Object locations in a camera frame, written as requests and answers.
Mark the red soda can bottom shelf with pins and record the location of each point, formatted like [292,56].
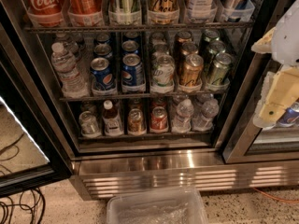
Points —
[158,120]

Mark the open fridge glass door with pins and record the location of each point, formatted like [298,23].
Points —
[36,155]

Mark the white bottle top shelf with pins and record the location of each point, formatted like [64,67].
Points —
[199,11]

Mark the Pepsi can behind right door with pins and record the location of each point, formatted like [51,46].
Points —
[290,116]

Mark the red Coca-Cola can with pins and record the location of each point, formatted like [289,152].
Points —
[45,13]

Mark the green can middle shelf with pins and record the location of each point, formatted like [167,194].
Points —
[218,71]

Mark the front right Pepsi can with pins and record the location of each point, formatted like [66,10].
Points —
[132,74]

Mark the silver can bottom shelf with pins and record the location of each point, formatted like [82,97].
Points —
[89,124]

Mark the orange soda can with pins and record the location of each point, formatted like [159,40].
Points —
[136,123]

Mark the water bottle middle shelf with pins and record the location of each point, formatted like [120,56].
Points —
[74,84]

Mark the clear plastic bin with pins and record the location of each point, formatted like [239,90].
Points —
[179,205]

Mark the brown juice bottle white cap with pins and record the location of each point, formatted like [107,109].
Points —
[112,119]

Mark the green striped can top shelf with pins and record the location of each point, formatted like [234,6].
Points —
[124,12]

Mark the water bottle bottom shelf left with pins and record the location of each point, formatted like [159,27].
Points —
[181,122]

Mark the white green 7up can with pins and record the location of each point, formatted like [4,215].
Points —
[162,74]

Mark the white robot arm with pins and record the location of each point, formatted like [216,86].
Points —
[285,40]

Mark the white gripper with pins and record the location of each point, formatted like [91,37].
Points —
[287,41]

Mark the front left Pepsi can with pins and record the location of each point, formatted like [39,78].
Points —
[104,82]

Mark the water bottle shelf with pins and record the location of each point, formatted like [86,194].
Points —
[74,84]
[204,120]
[181,122]

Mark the water bottle bottom shelf right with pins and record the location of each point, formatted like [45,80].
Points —
[204,120]

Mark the gold can middle shelf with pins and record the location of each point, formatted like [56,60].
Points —
[189,78]

